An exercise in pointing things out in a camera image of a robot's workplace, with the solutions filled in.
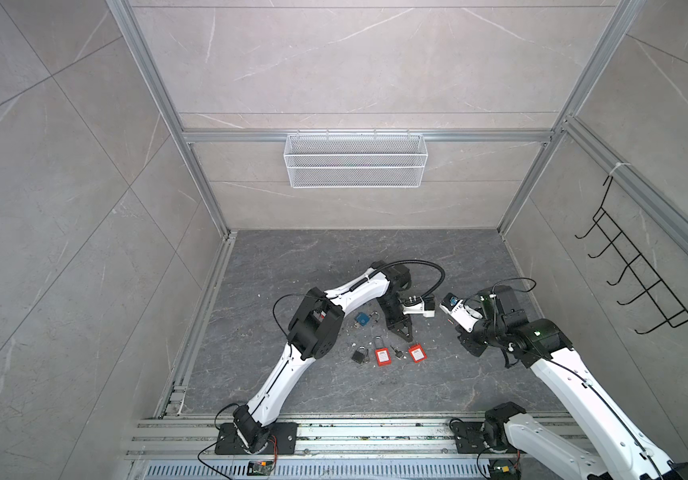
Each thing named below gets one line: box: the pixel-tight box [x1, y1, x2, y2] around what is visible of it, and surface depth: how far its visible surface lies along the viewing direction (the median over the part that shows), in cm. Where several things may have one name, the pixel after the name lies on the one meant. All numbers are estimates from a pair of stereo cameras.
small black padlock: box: [351, 345, 369, 364], surface depth 90 cm
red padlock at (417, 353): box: [408, 343, 428, 363], surface depth 87 cm
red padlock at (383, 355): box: [374, 335, 392, 367], surface depth 87 cm
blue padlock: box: [354, 311, 380, 326], surface depth 97 cm
